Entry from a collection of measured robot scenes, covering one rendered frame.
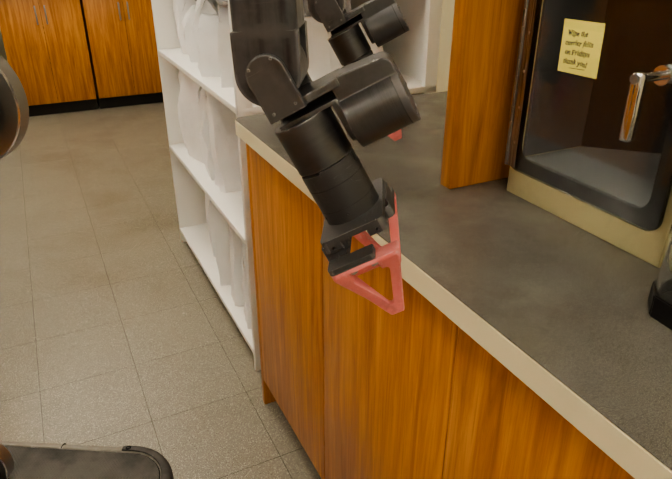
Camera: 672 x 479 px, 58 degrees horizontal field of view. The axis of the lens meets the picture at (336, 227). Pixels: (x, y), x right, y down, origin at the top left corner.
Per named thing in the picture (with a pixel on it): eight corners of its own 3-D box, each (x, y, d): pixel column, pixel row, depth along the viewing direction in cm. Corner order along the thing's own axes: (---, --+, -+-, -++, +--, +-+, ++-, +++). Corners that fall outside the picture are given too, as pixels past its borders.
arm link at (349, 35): (326, 31, 104) (323, 36, 99) (361, 11, 102) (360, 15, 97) (345, 67, 107) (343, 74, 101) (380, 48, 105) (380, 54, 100)
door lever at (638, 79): (657, 139, 81) (640, 134, 83) (674, 66, 76) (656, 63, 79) (628, 145, 78) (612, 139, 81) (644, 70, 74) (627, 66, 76)
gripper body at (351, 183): (390, 190, 65) (358, 130, 62) (391, 232, 55) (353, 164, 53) (336, 215, 66) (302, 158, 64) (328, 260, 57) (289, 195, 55)
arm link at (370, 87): (256, 50, 59) (237, 67, 51) (362, -10, 56) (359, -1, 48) (316, 155, 63) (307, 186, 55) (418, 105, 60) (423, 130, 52)
